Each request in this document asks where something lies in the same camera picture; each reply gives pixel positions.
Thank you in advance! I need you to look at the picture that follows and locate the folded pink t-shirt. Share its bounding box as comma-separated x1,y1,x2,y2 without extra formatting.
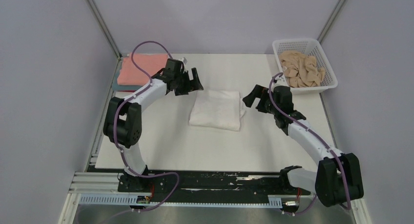
117,54,168,86

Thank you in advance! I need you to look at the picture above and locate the white slotted cable duct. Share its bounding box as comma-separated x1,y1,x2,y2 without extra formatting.
78,194,283,208

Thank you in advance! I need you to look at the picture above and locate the beige crumpled t-shirt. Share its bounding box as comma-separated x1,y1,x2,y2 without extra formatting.
278,50,326,88

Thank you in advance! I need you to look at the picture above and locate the aluminium corner post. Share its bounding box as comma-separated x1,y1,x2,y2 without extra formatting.
86,0,122,60
317,0,348,44

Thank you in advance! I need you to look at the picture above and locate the white t-shirt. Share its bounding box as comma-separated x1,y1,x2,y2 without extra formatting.
189,90,246,131

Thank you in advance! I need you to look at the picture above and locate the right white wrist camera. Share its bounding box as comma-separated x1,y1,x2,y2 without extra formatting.
272,77,289,87

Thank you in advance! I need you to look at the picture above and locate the white plastic basket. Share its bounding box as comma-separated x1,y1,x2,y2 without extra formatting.
272,39,338,95

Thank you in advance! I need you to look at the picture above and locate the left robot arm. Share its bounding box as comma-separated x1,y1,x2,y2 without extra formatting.
103,58,203,192

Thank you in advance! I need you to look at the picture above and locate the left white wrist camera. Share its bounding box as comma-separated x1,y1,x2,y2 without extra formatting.
179,57,187,64

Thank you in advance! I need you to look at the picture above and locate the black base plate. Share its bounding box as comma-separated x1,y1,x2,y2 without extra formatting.
117,170,310,203

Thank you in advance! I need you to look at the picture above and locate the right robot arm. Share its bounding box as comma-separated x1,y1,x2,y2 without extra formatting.
242,85,364,207

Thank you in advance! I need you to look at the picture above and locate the left aluminium corner post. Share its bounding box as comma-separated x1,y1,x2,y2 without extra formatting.
86,0,122,60

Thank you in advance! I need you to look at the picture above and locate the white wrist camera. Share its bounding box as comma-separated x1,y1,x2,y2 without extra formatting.
179,57,187,64
272,77,289,87

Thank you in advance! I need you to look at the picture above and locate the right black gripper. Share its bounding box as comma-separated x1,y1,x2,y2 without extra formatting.
242,84,279,115

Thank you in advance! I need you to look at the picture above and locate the right aluminium corner post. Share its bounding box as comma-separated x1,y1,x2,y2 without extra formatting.
317,0,348,44

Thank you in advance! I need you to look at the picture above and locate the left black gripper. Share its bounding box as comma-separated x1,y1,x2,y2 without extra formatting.
174,68,204,96

